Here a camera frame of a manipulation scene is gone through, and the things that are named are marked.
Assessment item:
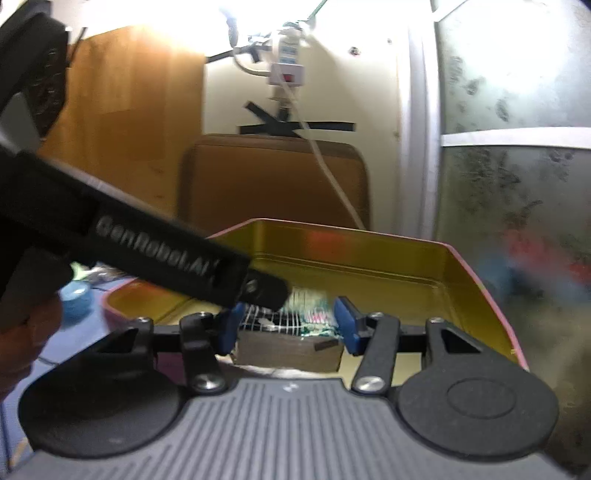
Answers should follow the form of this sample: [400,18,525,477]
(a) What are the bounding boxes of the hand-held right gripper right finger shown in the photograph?
[333,296,490,396]

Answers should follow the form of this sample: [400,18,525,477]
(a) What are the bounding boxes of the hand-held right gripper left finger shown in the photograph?
[95,302,245,394]

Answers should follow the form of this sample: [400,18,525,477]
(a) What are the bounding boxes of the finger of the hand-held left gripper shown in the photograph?
[238,270,291,311]

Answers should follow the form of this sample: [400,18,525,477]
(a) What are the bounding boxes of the plaid fabric pouch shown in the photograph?
[236,286,345,373]

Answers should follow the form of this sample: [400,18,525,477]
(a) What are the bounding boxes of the pink and gold tin box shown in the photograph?
[104,218,530,373]

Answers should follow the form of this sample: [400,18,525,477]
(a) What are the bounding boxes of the person's left hand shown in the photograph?
[0,295,64,403]

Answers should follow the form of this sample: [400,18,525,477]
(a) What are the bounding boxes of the blue round container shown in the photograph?
[60,279,92,324]

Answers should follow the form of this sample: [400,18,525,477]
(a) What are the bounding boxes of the wooden panel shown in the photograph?
[37,25,206,219]

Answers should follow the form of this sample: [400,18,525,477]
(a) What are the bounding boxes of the brown woven seat cushion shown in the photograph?
[178,134,373,232]

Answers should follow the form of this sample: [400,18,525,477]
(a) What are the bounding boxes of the blue cloth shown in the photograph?
[0,263,139,480]

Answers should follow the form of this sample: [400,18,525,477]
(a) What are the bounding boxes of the black tape cross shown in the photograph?
[238,102,357,138]

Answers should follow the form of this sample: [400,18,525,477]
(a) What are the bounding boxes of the white power strip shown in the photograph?
[267,23,308,88]

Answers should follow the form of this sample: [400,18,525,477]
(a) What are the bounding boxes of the frosted glass sliding door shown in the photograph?
[396,0,591,477]

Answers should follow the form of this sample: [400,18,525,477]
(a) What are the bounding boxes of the thin white cable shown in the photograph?
[281,83,366,230]

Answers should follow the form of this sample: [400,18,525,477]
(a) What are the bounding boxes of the thick white cable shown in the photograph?
[233,44,273,77]

